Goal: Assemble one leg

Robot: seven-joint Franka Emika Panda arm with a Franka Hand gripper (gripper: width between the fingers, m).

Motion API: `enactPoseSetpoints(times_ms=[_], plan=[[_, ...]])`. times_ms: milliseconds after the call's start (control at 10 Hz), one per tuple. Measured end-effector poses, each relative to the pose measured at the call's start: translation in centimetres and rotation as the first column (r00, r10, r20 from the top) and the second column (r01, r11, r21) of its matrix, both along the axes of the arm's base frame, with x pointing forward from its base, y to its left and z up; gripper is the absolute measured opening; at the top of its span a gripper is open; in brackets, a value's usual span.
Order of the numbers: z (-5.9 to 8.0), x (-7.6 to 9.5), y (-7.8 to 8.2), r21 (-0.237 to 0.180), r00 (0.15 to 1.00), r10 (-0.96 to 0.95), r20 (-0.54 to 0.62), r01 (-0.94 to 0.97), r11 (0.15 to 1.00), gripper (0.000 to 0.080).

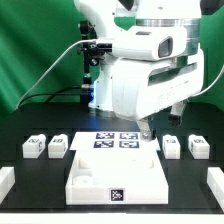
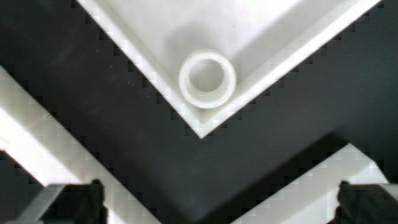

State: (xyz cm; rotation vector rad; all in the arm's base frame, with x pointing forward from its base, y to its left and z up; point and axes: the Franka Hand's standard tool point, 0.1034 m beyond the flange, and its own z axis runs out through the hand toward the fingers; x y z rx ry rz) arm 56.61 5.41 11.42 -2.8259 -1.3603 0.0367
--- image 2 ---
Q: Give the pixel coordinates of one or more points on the white square tabletop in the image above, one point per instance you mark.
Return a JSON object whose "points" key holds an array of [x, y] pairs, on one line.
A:
{"points": [[216, 47]]}

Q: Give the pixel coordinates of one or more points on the white L-shaped obstacle fixture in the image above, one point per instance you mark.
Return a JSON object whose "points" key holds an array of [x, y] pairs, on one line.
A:
{"points": [[52, 156]]}

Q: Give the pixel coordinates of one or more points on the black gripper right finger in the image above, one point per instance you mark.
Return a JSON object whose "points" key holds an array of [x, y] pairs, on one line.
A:
{"points": [[367, 204]]}

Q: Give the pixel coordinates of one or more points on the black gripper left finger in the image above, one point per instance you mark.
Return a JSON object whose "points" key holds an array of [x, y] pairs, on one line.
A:
{"points": [[68, 204]]}

